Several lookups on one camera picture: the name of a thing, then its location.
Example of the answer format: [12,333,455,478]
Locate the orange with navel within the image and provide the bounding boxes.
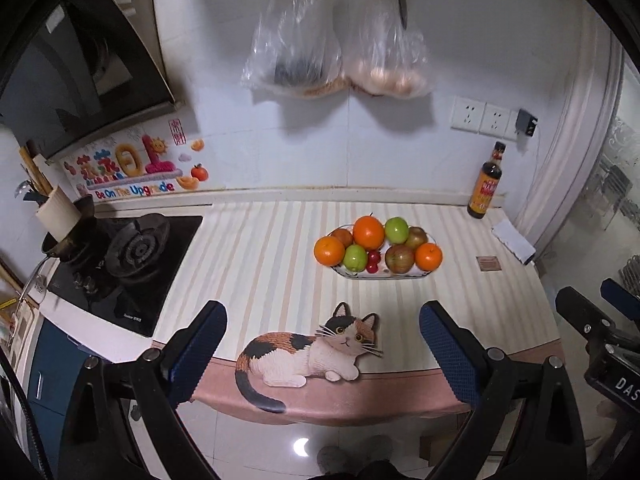
[414,243,444,272]

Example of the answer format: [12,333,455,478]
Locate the green apple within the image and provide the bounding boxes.
[342,244,368,273]
[384,217,409,245]

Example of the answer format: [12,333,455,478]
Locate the brown label patch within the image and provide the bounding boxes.
[476,256,502,272]

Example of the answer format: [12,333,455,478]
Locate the black gas stove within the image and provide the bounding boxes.
[48,214,203,337]

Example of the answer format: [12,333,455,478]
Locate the floral oval ceramic plate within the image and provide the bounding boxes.
[333,224,437,280]

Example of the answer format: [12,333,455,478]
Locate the brown-green apple front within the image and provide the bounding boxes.
[385,244,414,274]

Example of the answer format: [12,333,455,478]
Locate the brown-green apple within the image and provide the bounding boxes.
[405,226,428,250]
[385,244,414,274]

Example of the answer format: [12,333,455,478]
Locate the striped table mat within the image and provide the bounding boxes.
[154,202,562,426]

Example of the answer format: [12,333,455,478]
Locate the white folded paper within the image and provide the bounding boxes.
[491,218,536,266]

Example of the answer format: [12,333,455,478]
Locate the brown-green apple back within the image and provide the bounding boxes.
[405,226,428,250]

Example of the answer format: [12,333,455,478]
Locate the blue cabinet door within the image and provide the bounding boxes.
[27,320,93,478]

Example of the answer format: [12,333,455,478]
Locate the calico cat decoration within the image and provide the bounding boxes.
[234,302,383,414]

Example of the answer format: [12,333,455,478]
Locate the orange with stem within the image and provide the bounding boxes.
[352,214,385,250]

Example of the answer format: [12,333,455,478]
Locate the small brown-orange fruit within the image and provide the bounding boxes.
[330,228,354,248]

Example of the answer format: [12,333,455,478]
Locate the soy sauce bottle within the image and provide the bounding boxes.
[466,141,506,219]

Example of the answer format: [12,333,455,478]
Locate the black charger plug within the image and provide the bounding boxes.
[515,108,538,138]

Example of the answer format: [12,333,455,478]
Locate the plastic bag with eggs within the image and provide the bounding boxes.
[343,0,434,100]

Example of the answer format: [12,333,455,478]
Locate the black range hood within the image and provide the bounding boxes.
[1,0,176,158]

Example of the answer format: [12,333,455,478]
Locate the plastic bag dark contents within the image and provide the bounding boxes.
[241,0,344,99]

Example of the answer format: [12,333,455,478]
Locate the colourful wall sticker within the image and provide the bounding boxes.
[60,114,216,203]

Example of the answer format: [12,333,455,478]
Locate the white wall socket right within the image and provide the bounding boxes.
[478,103,518,142]

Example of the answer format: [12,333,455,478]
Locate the white wall socket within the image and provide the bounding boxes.
[478,103,518,142]
[450,96,486,133]

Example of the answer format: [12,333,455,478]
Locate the white wall socket left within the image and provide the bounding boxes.
[450,96,486,133]

